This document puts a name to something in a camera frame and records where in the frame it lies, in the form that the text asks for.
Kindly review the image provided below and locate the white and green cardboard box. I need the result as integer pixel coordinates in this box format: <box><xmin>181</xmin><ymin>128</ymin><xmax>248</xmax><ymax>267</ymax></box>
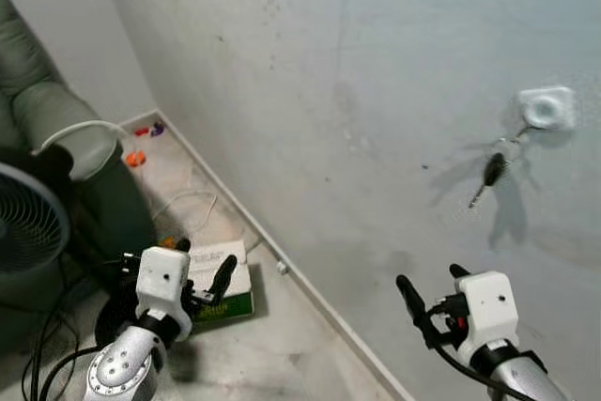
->
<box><xmin>185</xmin><ymin>239</ymin><xmax>256</xmax><ymax>323</ymax></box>

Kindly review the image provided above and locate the black floor fan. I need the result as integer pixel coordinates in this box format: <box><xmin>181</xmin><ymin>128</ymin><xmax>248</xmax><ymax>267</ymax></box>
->
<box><xmin>0</xmin><ymin>162</ymin><xmax>72</xmax><ymax>275</ymax></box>

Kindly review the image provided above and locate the green leather sofa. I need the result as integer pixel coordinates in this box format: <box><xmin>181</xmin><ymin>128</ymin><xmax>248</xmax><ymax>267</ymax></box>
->
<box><xmin>0</xmin><ymin>0</ymin><xmax>159</xmax><ymax>327</ymax></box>

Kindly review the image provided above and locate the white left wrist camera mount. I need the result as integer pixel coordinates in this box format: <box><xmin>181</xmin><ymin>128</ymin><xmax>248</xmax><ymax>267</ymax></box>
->
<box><xmin>135</xmin><ymin>246</ymin><xmax>193</xmax><ymax>317</ymax></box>

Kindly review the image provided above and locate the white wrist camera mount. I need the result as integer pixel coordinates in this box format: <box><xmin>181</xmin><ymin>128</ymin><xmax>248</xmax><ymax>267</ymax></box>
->
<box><xmin>463</xmin><ymin>270</ymin><xmax>520</xmax><ymax>347</ymax></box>
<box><xmin>135</xmin><ymin>246</ymin><xmax>193</xmax><ymax>317</ymax></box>

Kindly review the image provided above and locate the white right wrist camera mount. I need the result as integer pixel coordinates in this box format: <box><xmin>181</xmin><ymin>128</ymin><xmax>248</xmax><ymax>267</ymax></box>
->
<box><xmin>463</xmin><ymin>270</ymin><xmax>520</xmax><ymax>347</ymax></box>

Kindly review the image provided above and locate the thin white floor cable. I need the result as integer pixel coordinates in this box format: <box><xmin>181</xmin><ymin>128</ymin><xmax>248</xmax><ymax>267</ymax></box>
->
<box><xmin>150</xmin><ymin>189</ymin><xmax>220</xmax><ymax>238</ymax></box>

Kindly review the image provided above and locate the white cable over sofa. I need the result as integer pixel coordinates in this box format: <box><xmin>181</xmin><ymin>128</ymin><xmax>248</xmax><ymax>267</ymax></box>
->
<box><xmin>36</xmin><ymin>119</ymin><xmax>134</xmax><ymax>156</ymax></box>

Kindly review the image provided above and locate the white square wall hook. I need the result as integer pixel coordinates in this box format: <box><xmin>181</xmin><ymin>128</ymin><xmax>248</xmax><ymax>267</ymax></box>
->
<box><xmin>515</xmin><ymin>85</ymin><xmax>578</xmax><ymax>134</ymax></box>

